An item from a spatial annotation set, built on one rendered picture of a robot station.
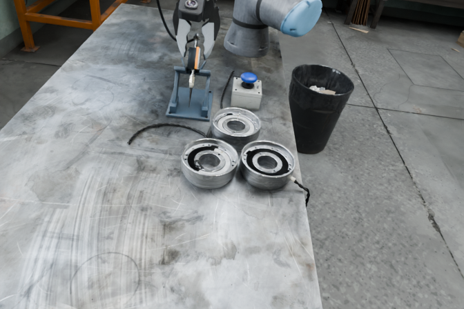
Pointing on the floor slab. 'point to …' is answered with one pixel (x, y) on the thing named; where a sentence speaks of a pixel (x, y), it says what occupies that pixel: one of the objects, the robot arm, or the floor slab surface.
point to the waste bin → (316, 104)
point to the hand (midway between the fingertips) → (194, 54)
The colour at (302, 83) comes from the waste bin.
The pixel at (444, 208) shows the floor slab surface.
